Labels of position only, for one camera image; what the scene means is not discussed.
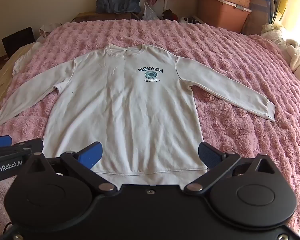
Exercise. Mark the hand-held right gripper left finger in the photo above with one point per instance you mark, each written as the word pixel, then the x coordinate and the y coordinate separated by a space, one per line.
pixel 90 155

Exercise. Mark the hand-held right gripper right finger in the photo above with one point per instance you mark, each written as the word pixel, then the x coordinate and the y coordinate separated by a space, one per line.
pixel 210 155

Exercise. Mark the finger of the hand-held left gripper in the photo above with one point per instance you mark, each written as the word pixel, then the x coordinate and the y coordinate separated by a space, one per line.
pixel 0 141

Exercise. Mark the white t-shirt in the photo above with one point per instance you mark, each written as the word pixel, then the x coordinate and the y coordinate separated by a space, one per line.
pixel 130 110

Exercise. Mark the white bed sheet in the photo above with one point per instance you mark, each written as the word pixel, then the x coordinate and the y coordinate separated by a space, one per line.
pixel 23 57

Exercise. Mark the pink fluffy blanket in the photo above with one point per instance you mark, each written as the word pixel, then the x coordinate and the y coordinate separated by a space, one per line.
pixel 227 62

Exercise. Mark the black panel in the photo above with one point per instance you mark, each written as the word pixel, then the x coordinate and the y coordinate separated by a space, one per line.
pixel 17 42

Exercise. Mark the white tote bag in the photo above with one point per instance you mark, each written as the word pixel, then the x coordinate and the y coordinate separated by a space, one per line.
pixel 48 30

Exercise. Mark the white cloth pile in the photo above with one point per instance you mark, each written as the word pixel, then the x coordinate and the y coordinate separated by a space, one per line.
pixel 293 52

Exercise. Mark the orange plastic storage box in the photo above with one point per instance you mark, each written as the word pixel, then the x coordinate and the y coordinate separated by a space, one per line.
pixel 220 17

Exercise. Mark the white plastic bag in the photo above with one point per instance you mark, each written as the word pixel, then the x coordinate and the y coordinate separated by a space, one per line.
pixel 150 12

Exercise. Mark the blue storage bag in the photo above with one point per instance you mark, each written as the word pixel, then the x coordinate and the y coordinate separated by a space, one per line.
pixel 261 7

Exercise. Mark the blue denim bag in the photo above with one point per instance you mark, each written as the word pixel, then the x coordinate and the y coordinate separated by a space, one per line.
pixel 117 1

